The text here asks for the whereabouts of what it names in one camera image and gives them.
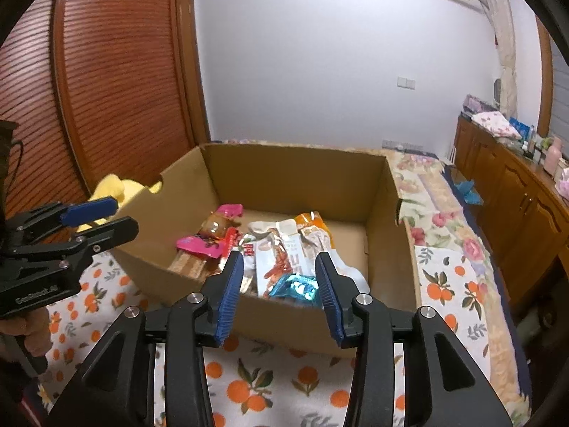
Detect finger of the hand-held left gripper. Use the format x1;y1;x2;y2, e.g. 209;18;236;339
62;215;140;273
20;196;120;233

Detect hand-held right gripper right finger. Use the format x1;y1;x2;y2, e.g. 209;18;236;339
315;252;512;427

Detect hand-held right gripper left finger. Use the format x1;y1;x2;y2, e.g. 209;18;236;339
58;251;244;427

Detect teal snack packet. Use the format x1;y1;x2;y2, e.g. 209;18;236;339
269;273;321;308

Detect red silver snack packet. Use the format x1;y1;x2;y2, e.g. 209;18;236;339
218;229;257;295

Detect clear tray cracker packet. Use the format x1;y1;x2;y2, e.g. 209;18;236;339
168;249;215;282

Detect orange white snack packet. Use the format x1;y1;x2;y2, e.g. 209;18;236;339
294;210;371;298

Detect pink clear snack packet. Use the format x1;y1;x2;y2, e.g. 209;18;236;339
175;204;244;259

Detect brown cardboard box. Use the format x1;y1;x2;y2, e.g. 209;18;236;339
109;142;423;359

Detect person's left hand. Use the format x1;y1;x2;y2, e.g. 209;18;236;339
0;306;51;362

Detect yellow plush toy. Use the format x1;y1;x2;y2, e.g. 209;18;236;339
76;175;161;233

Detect orange fruit print blanket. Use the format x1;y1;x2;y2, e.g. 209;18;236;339
38;244;472;427

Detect floral bed quilt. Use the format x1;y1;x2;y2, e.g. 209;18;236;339
386;149;534;419

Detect wooden louvered wardrobe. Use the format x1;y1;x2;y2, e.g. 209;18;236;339
0;0;212;214

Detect blue plastic bag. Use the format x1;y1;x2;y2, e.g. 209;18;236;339
454;181;483;206

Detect wooden sideboard cabinet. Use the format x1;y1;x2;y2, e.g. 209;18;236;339
452;116;569;305

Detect folded floral cloth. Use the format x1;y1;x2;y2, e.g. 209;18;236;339
471;112;523;141

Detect purple patterned bag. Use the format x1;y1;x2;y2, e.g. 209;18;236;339
462;94;492;116

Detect pink bottle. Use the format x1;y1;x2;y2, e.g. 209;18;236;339
546;138;564;176

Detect grey window blind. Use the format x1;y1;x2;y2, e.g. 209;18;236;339
551;38;569;145

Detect cream patterned curtain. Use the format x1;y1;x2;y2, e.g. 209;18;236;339
484;0;521;114

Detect wooden window frame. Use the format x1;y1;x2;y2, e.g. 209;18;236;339
536;15;555;138

